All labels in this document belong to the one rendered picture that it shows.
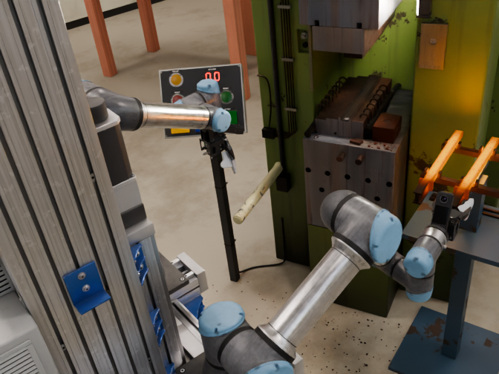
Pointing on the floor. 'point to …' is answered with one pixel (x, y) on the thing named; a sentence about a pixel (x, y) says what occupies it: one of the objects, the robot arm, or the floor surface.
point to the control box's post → (225, 217)
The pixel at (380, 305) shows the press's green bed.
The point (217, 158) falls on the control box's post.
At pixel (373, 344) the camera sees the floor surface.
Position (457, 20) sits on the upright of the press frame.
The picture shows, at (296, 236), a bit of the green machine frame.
